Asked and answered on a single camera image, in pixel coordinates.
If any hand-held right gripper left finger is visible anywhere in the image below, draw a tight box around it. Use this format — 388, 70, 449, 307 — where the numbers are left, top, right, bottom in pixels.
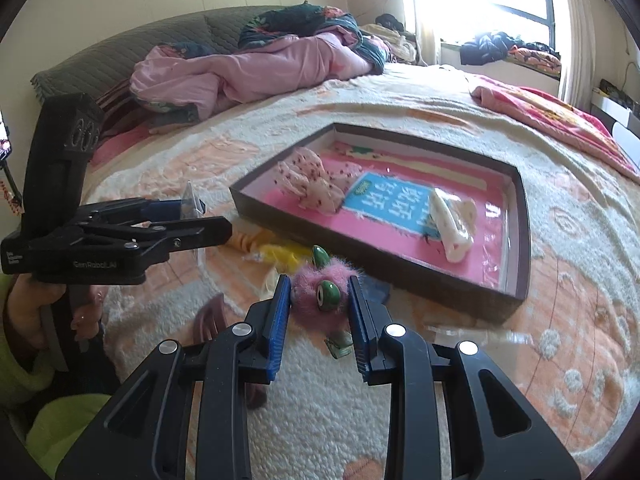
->
55, 274, 293, 480

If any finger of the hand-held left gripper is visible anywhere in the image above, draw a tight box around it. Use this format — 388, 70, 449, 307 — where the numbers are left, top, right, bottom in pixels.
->
82, 216, 233, 261
75, 197, 207, 226

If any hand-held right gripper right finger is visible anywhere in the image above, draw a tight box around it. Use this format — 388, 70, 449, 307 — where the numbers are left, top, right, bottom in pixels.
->
347, 275, 581, 480

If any small clear card packet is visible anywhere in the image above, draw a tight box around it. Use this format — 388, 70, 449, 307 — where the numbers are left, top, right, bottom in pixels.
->
181, 181, 210, 266

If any small clear jewelry packet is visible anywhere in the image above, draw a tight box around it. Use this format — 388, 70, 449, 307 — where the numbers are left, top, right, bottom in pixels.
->
324, 336, 355, 361

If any small blue box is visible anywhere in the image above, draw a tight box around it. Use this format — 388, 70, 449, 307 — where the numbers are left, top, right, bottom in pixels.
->
361, 280, 390, 307

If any pink fuzzy hair clip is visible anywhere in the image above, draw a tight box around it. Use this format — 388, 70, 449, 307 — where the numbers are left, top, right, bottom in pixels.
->
291, 245, 363, 318

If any yellow item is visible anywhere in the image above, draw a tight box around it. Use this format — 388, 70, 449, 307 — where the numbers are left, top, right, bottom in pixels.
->
242, 242, 313, 273

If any maroon hair clip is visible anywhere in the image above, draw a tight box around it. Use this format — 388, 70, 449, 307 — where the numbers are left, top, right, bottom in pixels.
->
192, 292, 268, 409

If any dark cardboard box tray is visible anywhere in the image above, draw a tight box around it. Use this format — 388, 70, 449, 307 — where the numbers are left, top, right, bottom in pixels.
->
229, 121, 531, 324

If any long clear plastic packet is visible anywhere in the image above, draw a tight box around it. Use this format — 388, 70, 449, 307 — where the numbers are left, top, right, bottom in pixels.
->
422, 322, 516, 356

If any person's left forearm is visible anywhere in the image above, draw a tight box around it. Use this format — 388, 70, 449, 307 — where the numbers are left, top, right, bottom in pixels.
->
0, 270, 112, 478

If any person's left hand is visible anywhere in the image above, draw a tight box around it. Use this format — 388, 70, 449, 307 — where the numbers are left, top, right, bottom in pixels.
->
2, 275, 106, 356

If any pink sheet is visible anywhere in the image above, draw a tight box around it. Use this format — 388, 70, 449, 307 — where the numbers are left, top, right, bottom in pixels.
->
92, 125, 151, 167

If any striped pillow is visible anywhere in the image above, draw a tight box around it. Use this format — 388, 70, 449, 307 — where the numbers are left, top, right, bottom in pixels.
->
92, 77, 151, 136

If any polka dot fabric scrunchie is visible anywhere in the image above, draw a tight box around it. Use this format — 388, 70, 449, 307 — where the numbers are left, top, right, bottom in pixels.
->
272, 147, 363, 213

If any cream hair claw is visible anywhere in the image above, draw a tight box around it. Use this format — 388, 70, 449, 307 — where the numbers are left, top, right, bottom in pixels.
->
431, 187, 478, 264

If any green quilted headboard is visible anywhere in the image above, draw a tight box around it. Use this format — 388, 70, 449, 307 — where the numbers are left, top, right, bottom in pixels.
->
30, 6, 301, 106

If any pink quilt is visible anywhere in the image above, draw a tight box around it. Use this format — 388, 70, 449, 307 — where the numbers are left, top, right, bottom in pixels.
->
129, 31, 386, 121

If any dark floral quilt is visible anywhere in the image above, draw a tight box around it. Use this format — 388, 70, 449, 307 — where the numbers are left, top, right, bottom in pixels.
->
237, 2, 391, 73

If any cream clothes pile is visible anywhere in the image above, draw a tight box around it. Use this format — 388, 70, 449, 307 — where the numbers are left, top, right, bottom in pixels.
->
360, 22, 418, 66

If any black cloth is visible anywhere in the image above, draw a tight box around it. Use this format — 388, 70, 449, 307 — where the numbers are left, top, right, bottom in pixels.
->
375, 12, 406, 33

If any pink printed blanket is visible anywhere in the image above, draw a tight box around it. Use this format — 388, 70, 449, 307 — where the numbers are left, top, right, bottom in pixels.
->
470, 74, 640, 186

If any dark clothes pile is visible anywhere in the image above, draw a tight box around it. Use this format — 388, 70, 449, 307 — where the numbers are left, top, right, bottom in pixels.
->
459, 31, 526, 66

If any white curtain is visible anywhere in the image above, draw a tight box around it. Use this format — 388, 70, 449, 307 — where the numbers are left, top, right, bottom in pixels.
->
550, 0, 626, 111
407, 0, 493, 66

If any orange patterned cloth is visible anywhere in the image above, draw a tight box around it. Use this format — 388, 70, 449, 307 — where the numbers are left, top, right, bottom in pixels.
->
507, 45, 563, 78

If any white cabinet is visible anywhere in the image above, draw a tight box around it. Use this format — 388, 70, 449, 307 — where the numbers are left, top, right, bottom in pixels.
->
590, 80, 640, 171

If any black yellow tool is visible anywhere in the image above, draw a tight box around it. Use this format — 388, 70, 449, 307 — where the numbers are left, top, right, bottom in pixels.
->
599, 79, 640, 111

